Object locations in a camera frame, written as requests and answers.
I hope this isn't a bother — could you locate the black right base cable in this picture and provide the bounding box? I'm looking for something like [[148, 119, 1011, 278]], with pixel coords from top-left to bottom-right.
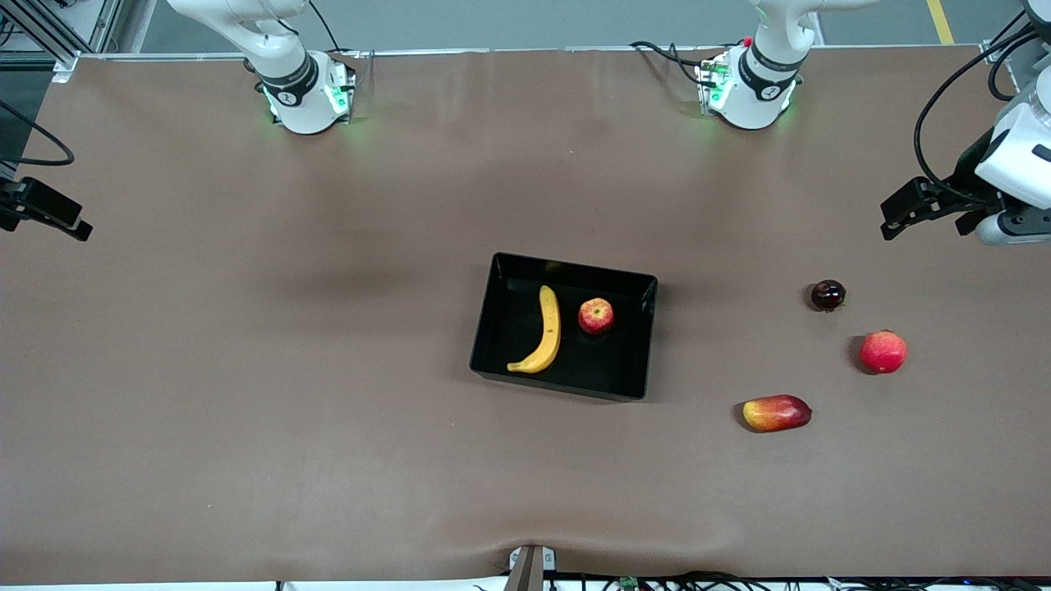
[[308, 0, 344, 54]]

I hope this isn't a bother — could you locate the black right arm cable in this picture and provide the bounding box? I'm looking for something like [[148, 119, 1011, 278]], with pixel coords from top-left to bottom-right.
[[0, 100, 76, 167]]

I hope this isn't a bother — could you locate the aluminium frame profile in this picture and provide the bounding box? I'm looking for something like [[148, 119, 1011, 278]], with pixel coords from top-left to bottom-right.
[[981, 37, 1027, 66], [0, 0, 79, 83]]

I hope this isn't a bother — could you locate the round red peach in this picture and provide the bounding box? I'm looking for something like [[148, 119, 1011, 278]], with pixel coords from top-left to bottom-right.
[[859, 329, 909, 375]]

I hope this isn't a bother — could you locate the yellow banana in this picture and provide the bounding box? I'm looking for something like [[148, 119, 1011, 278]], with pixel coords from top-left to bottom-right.
[[507, 284, 562, 375]]

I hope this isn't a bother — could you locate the metal table edge clamp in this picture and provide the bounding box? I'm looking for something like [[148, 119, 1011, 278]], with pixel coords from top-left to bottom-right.
[[507, 543, 558, 591]]

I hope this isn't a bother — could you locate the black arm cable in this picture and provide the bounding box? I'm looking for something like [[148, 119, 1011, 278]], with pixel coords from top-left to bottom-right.
[[913, 25, 1042, 206], [0, 100, 76, 167]]

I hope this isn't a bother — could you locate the small red apple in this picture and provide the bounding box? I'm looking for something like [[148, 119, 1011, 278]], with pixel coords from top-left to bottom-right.
[[577, 297, 616, 336]]

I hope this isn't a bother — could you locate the black base cable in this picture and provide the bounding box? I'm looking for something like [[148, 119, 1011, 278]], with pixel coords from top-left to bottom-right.
[[631, 39, 709, 85], [308, 0, 344, 54]]

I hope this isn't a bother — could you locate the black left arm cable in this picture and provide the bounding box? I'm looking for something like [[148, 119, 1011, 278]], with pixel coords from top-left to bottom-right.
[[913, 25, 1042, 206]]

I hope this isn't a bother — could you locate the dark purple plum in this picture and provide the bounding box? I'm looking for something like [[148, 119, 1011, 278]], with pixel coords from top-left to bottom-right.
[[810, 279, 847, 314]]

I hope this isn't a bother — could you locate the black plastic box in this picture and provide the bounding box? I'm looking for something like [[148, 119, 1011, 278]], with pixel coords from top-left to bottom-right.
[[469, 251, 659, 402]]

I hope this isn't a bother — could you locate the red yellow mango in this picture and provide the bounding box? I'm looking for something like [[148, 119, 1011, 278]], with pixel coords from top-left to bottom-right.
[[742, 394, 813, 433]]

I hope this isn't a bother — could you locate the brown table cover mat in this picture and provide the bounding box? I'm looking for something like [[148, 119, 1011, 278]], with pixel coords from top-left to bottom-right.
[[0, 45, 1051, 585]]

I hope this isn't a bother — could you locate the black left base cable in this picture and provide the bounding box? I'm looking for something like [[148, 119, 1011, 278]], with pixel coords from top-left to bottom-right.
[[631, 39, 709, 85]]

